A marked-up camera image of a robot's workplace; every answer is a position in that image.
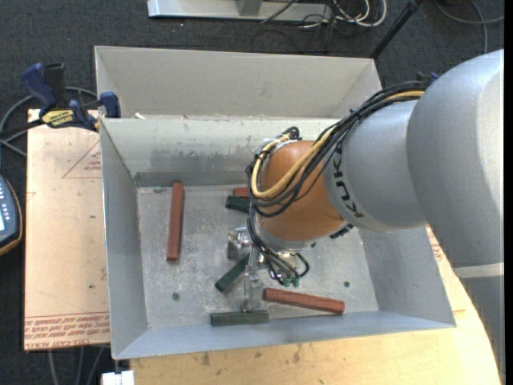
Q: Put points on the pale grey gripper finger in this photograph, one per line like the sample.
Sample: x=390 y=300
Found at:
x=255 y=289
x=246 y=291

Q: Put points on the dark green flat block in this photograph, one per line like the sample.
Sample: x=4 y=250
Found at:
x=237 y=204
x=239 y=318
x=231 y=274

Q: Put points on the red-brown flat block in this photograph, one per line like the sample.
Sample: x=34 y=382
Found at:
x=304 y=301
x=175 y=221
x=241 y=192

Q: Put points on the grey metal bin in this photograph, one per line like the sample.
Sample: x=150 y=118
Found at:
x=192 y=223

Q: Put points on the brown cardboard board, red print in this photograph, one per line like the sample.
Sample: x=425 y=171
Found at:
x=64 y=235

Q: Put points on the black cylinder on white bracket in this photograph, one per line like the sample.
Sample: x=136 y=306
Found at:
x=340 y=232

